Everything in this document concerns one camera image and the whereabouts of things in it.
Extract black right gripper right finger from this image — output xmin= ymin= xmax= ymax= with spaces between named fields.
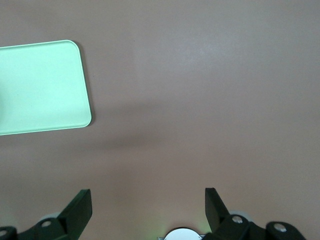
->
xmin=204 ymin=187 xmax=309 ymax=240

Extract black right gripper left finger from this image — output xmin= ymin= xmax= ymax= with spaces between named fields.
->
xmin=0 ymin=189 xmax=93 ymax=240

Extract brown table mat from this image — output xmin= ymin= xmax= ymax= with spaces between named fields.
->
xmin=0 ymin=0 xmax=320 ymax=240

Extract light green rectangular tray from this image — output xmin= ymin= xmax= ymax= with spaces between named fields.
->
xmin=0 ymin=39 xmax=93 ymax=137

